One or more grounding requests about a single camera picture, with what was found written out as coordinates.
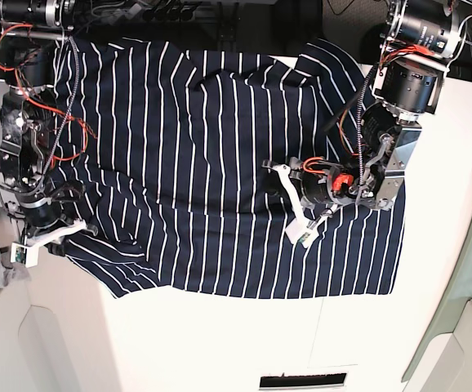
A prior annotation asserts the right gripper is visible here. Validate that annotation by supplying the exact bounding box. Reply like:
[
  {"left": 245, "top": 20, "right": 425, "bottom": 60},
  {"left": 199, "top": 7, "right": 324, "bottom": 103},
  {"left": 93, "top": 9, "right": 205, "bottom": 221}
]
[{"left": 16, "top": 191, "right": 87, "bottom": 256}]

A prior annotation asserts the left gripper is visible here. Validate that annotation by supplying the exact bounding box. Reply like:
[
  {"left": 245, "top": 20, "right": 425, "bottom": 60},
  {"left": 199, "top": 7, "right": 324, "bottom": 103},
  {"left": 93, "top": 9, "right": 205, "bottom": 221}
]
[{"left": 261, "top": 157, "right": 359, "bottom": 225}]

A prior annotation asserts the navy white striped t-shirt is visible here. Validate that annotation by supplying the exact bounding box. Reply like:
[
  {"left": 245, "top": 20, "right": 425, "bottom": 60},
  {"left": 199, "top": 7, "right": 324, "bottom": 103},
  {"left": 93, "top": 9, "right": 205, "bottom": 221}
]
[{"left": 53, "top": 38, "right": 405, "bottom": 299}]

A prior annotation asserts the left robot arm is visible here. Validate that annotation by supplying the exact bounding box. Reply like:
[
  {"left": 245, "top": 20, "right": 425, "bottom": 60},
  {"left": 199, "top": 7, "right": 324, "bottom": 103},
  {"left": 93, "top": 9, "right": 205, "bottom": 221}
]
[{"left": 263, "top": 1, "right": 464, "bottom": 229}]

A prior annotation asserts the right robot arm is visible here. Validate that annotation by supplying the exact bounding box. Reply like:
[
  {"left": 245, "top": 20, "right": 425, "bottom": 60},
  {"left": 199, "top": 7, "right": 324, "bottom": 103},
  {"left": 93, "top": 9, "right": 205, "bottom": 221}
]
[{"left": 0, "top": 1, "right": 94, "bottom": 266}]

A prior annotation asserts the black power strip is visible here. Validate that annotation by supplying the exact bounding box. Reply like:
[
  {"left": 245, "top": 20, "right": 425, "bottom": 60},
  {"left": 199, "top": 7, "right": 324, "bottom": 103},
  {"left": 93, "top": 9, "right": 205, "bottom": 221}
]
[{"left": 141, "top": 0, "right": 202, "bottom": 22}]

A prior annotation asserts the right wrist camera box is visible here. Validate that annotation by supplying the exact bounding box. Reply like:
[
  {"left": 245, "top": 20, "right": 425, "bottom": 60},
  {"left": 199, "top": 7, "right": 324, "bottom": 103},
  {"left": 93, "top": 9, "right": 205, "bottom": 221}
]
[{"left": 10, "top": 243, "right": 40, "bottom": 268}]

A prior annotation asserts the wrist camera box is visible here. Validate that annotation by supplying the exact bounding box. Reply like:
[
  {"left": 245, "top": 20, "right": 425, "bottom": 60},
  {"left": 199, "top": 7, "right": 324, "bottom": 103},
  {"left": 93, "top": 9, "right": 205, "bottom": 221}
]
[
  {"left": 285, "top": 219, "right": 318, "bottom": 249},
  {"left": 10, "top": 243, "right": 40, "bottom": 268}
]

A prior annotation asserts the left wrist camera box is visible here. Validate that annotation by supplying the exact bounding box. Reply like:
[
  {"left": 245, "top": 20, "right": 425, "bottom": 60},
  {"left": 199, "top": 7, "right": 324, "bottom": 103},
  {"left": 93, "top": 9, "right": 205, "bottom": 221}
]
[{"left": 285, "top": 219, "right": 318, "bottom": 249}]

